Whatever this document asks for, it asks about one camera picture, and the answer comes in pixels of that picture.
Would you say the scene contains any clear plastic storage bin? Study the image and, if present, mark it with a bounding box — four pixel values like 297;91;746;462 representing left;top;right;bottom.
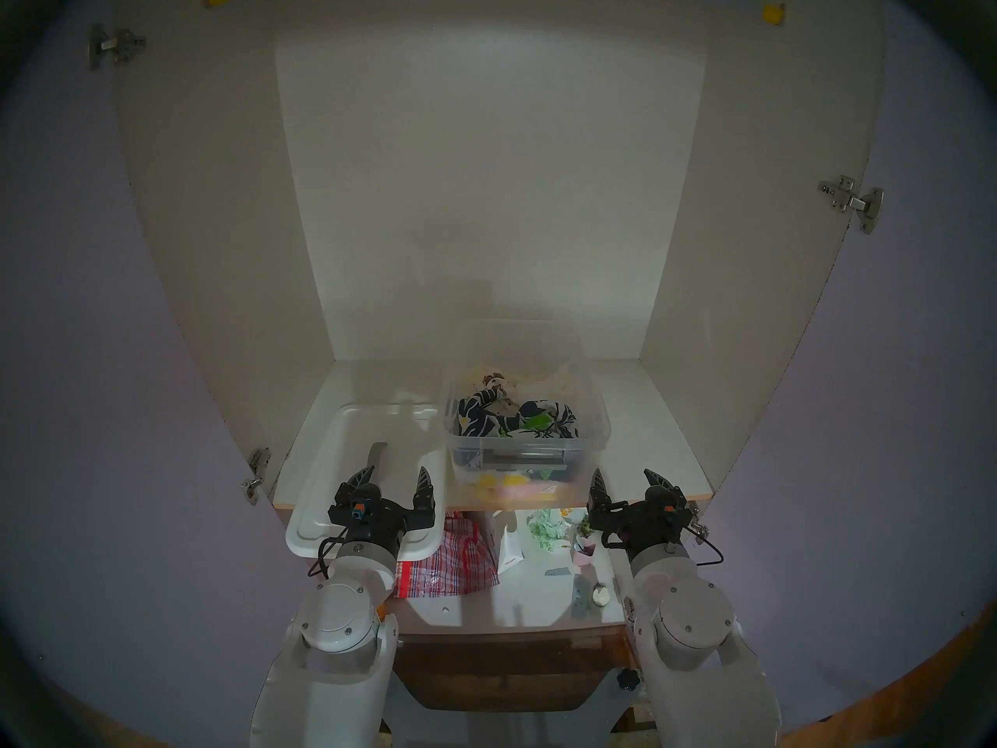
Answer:
442;320;611;513

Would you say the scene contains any grey bin label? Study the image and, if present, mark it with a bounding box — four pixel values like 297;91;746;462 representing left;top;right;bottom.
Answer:
483;448;566;471

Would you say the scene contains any white bin lid grey handle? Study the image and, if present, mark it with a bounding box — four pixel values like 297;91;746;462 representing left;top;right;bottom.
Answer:
285;402;446;560

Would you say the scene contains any navy floral garment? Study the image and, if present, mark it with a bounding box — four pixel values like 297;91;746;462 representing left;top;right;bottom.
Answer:
454;388;579;440

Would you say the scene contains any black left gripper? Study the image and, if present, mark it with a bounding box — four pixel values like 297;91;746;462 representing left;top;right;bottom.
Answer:
327;464;438;554

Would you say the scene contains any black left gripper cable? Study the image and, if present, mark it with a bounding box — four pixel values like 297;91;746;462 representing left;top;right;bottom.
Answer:
308;524;351;580

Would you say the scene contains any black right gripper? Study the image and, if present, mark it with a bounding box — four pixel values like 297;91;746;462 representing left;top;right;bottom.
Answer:
586;467;698;557

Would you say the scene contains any lilac cabinet door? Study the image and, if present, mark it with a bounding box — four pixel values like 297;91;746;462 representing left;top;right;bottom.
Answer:
0;22;275;748
701;6;997;748

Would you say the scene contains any green and white cloth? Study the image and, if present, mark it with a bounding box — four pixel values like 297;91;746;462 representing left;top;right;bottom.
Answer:
526;509;572;553

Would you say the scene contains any brown wooden panel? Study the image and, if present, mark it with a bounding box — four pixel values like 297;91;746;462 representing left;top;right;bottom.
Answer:
393;636;625;713

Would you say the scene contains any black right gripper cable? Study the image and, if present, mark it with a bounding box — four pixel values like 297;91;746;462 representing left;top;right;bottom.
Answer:
684;520;725;568

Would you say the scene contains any red plaid bag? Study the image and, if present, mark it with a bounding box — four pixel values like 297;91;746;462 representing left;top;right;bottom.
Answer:
393;513;501;599

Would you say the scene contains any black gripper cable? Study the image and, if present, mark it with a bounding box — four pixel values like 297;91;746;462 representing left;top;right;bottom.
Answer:
308;524;351;580
684;520;725;568

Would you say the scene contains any pink and yellow clothing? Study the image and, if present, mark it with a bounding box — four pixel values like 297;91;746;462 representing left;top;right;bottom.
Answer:
466;472;581;496

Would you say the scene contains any cream patterned clothing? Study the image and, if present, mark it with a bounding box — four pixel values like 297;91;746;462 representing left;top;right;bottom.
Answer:
466;369;587;403

